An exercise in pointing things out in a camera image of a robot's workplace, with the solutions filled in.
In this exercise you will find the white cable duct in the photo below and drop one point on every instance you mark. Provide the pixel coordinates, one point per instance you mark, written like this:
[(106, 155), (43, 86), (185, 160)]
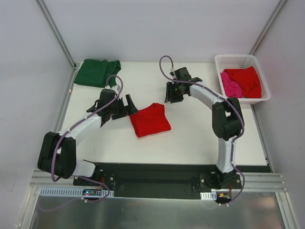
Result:
[(208, 195), (75, 192)]

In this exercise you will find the white plastic basket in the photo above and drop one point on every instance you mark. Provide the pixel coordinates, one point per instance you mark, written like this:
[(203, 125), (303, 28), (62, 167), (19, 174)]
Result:
[(241, 61)]

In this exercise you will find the aluminium frame post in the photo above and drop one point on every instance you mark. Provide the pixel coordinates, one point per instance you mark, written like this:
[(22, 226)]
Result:
[(55, 31), (268, 25)]

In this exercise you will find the red t shirt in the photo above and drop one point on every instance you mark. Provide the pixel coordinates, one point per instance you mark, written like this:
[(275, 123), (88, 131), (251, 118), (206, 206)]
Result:
[(248, 80), (150, 120)]

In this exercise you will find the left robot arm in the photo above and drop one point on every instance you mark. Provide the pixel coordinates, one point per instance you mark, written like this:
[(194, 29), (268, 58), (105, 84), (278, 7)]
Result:
[(58, 155)]

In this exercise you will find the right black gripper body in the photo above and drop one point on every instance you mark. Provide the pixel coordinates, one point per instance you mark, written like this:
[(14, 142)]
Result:
[(172, 91)]

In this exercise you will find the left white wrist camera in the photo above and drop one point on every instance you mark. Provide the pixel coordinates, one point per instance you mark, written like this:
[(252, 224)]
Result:
[(115, 87)]

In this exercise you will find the left white cable duct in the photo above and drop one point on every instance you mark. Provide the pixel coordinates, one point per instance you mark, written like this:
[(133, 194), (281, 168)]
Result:
[(75, 192)]

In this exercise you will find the left aluminium frame post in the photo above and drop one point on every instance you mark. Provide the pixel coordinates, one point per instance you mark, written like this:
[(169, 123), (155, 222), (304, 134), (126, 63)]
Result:
[(55, 31)]

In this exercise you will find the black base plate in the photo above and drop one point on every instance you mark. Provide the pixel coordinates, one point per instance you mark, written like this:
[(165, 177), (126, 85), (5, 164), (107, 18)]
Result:
[(153, 180)]

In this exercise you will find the right aluminium frame post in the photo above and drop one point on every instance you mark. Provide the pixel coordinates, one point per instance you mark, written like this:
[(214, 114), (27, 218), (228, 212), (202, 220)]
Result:
[(268, 25)]

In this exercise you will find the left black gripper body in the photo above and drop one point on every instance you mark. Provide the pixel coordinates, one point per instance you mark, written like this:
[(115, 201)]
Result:
[(122, 108)]

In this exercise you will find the red t shirt in basket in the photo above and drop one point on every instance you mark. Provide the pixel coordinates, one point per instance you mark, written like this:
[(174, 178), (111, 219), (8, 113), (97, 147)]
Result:
[(248, 80)]

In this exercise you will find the pink t shirt in basket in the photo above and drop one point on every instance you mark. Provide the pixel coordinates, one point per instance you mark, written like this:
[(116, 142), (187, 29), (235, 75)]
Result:
[(231, 88)]

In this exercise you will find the right white cable duct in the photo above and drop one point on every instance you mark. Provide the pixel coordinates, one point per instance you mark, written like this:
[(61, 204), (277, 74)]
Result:
[(208, 195)]

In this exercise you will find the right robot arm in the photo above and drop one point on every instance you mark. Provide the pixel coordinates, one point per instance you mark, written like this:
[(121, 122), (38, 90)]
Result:
[(227, 120)]

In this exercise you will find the folded green t shirt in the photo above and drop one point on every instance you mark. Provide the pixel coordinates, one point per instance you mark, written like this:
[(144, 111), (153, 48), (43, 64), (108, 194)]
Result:
[(94, 73)]

